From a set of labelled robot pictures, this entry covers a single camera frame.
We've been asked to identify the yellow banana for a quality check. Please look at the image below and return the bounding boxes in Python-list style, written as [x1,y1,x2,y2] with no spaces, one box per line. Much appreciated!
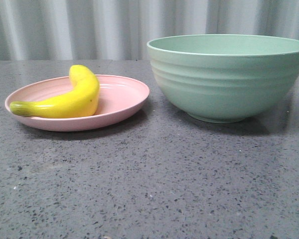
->
[9,65,100,119]

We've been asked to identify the pink plate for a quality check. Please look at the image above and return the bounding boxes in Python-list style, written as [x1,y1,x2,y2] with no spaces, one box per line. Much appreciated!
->
[5,75,150,132]

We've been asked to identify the green bowl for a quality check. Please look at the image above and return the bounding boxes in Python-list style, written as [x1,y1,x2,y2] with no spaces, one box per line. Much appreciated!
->
[147,34,299,123]

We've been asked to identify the white curtain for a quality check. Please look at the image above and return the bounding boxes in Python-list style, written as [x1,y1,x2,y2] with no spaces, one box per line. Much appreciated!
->
[0,0,299,60]

